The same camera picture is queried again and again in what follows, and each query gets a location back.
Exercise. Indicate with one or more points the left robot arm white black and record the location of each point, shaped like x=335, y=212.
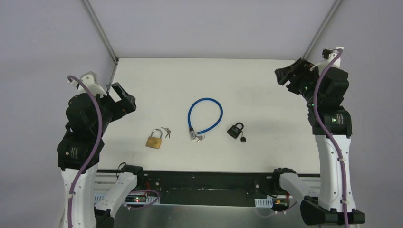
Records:
x=79, y=154

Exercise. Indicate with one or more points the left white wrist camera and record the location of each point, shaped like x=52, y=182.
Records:
x=89, y=79

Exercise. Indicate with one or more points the cable lock silver keys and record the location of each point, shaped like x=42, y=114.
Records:
x=199, y=138

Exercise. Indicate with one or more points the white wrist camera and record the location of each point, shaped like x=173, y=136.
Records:
x=89, y=79
x=328, y=55

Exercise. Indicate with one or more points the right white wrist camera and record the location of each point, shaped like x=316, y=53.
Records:
x=328, y=55

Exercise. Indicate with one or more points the small silver key bunch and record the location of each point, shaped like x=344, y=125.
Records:
x=168, y=132

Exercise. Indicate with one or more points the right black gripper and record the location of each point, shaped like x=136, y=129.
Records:
x=294, y=81

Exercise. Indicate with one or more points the brass padlock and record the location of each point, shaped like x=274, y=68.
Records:
x=155, y=139

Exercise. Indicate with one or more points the blue cable lock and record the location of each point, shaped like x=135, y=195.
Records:
x=204, y=115

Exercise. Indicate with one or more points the black headed key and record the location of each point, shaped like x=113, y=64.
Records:
x=243, y=138

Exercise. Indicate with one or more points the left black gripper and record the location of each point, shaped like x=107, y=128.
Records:
x=116, y=102

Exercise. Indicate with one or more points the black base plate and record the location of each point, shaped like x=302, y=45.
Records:
x=210, y=188

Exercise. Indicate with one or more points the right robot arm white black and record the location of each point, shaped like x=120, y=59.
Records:
x=331, y=125

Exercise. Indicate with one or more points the small black padlock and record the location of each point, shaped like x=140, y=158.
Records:
x=235, y=130

